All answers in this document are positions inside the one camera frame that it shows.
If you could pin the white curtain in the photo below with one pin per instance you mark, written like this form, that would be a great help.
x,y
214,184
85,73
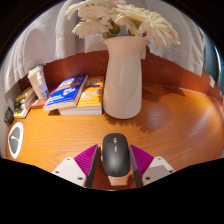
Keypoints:
x,y
43,36

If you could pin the dark grey computer mouse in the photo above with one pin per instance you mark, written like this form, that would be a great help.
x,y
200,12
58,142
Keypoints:
x,y
115,155

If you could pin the white and yellow book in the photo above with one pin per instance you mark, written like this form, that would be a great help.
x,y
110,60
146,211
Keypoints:
x,y
22,113

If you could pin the flat red book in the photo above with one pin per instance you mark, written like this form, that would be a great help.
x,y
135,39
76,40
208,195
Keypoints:
x,y
38,104

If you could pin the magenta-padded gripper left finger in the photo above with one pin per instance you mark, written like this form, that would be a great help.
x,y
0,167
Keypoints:
x,y
68,170

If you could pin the white lidded cup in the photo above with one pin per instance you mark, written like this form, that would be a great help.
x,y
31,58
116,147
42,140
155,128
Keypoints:
x,y
33,78

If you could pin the white ceramic vase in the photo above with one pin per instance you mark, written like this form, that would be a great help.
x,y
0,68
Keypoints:
x,y
123,80

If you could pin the yellow and black book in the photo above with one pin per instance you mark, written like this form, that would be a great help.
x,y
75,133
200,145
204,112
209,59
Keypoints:
x,y
24,94

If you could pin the small clear bottle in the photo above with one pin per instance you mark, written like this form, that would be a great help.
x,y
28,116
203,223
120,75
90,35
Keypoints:
x,y
42,88

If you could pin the orange book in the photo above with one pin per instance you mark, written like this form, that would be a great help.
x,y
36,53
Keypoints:
x,y
91,96

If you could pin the round white grey mouse pad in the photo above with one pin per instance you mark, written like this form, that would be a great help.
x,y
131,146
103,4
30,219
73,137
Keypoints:
x,y
15,140

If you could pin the green mug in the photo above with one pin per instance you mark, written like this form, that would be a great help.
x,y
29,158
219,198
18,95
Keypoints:
x,y
8,116

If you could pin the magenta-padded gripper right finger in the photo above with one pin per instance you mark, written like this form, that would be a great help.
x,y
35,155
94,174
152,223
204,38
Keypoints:
x,y
158,168

